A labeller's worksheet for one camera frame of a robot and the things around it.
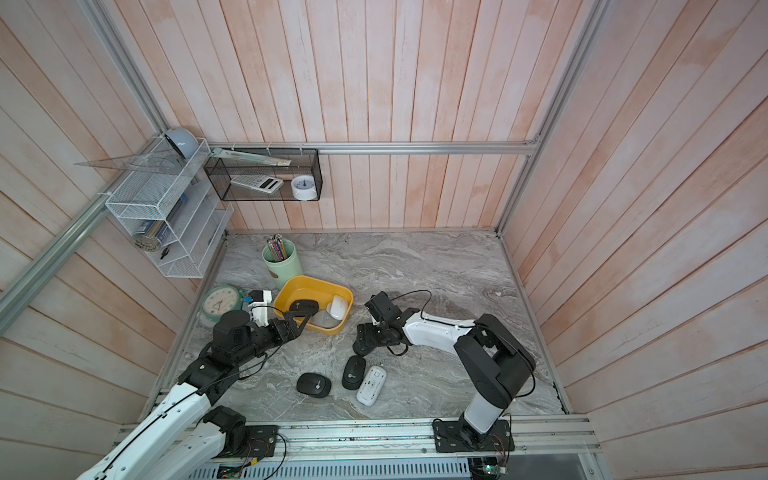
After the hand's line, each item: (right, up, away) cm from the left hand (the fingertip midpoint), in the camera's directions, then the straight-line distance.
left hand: (302, 322), depth 78 cm
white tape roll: (-4, +40, +18) cm, 44 cm away
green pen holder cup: (-11, +13, +18) cm, 25 cm away
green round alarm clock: (-32, +3, +19) cm, 38 cm away
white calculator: (-20, +42, +21) cm, 51 cm away
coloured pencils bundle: (-13, +21, +17) cm, 30 cm away
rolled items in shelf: (-39, +22, -1) cm, 45 cm away
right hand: (+17, -7, +13) cm, 23 cm away
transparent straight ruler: (-20, +49, +15) cm, 55 cm away
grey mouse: (+3, -3, +14) cm, 15 cm away
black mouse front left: (+3, -18, +2) cm, 18 cm away
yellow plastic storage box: (-4, +6, +24) cm, 25 cm away
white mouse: (+8, +1, +15) cm, 17 cm away
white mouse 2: (+19, -18, +2) cm, 26 cm away
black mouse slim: (+13, -16, +6) cm, 22 cm away
